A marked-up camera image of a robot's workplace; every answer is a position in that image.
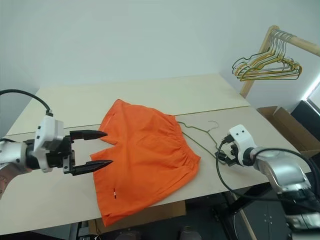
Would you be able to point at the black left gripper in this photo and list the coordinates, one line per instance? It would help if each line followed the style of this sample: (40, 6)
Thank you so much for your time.
(58, 156)

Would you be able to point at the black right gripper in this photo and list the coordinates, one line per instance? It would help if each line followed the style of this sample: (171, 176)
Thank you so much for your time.
(233, 151)

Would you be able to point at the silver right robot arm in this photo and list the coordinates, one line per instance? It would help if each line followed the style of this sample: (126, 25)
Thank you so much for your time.
(282, 167)

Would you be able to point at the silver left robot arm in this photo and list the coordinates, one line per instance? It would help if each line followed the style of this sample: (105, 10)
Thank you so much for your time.
(11, 152)

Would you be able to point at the orange shorts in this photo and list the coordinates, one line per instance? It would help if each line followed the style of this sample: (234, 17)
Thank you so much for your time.
(142, 150)

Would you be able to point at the thin wooden rod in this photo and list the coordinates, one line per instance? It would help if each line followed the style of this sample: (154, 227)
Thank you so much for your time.
(246, 221)

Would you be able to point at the flat cardboard sheet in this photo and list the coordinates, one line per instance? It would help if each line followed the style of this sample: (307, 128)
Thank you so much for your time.
(172, 208)

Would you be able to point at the open cardboard box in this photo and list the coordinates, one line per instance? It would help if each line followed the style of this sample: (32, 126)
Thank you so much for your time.
(287, 125)

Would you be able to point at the black cabinet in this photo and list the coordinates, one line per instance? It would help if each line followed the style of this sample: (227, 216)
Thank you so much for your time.
(267, 220)

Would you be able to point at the black box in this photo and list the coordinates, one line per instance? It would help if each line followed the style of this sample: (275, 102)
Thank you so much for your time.
(308, 112)

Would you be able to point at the wooden clothes rack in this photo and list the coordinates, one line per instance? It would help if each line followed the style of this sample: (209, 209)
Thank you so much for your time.
(305, 44)

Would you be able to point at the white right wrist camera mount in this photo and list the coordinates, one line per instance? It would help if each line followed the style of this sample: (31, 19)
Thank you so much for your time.
(243, 136)

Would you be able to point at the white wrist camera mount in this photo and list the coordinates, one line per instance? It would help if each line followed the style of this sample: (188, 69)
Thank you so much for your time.
(243, 136)
(48, 130)

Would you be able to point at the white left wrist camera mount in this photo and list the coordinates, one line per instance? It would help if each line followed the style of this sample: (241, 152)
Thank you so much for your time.
(48, 130)

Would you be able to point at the black table frame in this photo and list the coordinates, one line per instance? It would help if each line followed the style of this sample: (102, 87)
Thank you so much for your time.
(237, 202)

